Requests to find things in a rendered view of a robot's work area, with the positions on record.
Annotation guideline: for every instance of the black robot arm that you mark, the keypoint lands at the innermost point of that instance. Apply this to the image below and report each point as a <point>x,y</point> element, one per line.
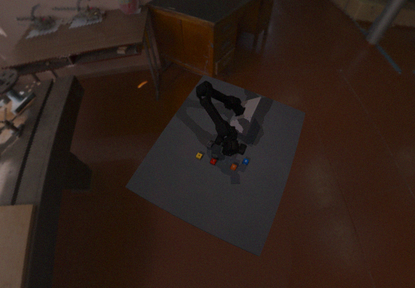
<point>222,127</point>

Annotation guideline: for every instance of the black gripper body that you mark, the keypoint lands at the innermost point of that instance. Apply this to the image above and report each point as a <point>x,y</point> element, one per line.
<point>242,148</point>

